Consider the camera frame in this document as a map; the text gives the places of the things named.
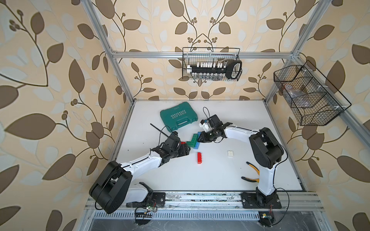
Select green lego brick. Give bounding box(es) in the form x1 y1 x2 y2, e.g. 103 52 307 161
187 134 199 148

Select blue lego brick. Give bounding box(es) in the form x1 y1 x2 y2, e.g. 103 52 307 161
193 132 201 150

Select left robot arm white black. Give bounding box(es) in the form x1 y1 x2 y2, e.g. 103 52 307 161
89 132 191 214

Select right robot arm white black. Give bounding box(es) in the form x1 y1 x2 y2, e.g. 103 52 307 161
198 115 284 203

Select black allen key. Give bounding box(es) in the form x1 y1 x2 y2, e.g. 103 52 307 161
150 123 169 138

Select green plastic tool case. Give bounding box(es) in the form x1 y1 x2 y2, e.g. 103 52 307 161
160 102 198 132

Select socket bit set holder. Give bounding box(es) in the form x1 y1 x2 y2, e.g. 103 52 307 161
185 60 242 81

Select plastic bag in basket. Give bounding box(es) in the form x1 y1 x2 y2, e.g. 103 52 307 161
284 84 311 108

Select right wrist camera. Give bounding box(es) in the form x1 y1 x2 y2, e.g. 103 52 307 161
199 119 213 132

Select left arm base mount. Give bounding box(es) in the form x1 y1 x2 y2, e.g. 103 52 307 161
123 182 166 210

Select yellow handled pliers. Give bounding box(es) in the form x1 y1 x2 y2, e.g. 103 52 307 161
241 161 260 183

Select rear wire basket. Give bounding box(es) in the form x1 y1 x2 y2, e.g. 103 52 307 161
182 47 242 82

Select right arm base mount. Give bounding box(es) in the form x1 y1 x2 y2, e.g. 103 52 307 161
241 188 282 209

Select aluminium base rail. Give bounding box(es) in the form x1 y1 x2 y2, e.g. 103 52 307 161
85 190 324 213

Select side wire basket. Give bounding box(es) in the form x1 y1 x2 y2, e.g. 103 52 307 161
274 60 352 126

